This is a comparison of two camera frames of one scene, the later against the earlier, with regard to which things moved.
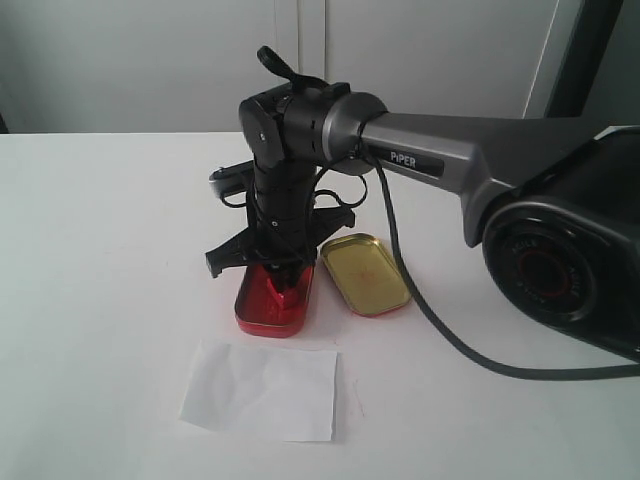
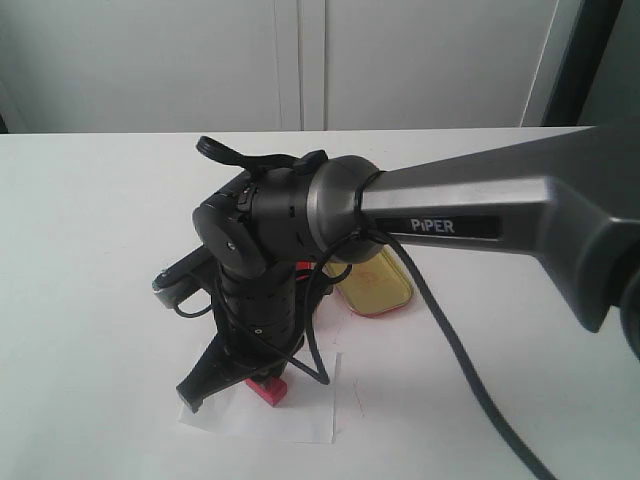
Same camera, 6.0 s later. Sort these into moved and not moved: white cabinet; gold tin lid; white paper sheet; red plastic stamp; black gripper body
Moved: red plastic stamp; black gripper body
Not moved: gold tin lid; white paper sheet; white cabinet
